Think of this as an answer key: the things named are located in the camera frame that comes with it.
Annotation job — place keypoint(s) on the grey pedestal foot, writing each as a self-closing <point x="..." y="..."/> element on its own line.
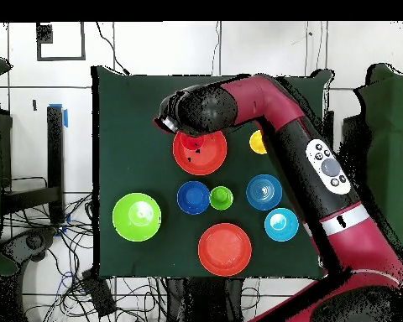
<point x="33" y="241"/>

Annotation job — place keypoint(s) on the black power brick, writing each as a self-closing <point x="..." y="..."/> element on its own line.
<point x="100" y="295"/>

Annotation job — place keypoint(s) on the dark blue plastic bowl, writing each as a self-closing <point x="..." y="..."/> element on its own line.
<point x="193" y="198"/>

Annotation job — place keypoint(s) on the black metal post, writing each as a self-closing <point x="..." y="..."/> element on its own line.
<point x="329" y="120"/>
<point x="55" y="151"/>

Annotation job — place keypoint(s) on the orange plastic bowl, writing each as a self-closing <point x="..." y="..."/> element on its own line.
<point x="225" y="250"/>
<point x="208" y="161"/>

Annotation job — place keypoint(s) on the blue ribbed plastic bowl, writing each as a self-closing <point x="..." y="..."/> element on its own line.
<point x="264" y="193"/>

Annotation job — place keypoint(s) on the blue tape strip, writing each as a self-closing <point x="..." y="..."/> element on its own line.
<point x="65" y="118"/>

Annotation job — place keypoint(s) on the green plastic cup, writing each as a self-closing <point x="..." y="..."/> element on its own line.
<point x="221" y="198"/>

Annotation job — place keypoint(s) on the dark green tablecloth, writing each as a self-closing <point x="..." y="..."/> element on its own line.
<point x="137" y="110"/>

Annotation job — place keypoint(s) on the yellow plastic cup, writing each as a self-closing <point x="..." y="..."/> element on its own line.
<point x="257" y="142"/>

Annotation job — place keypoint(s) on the light blue plastic bowl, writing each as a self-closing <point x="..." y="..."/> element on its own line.
<point x="281" y="225"/>

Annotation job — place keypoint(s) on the orange plastic cup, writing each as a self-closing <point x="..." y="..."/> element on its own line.
<point x="190" y="142"/>

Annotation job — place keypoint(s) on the green plastic bowl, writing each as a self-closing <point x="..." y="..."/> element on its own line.
<point x="131" y="221"/>

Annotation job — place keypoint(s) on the black square frame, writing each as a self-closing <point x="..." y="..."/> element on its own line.
<point x="60" y="58"/>

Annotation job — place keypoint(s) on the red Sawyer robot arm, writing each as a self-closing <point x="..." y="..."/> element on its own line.
<point x="322" y="188"/>

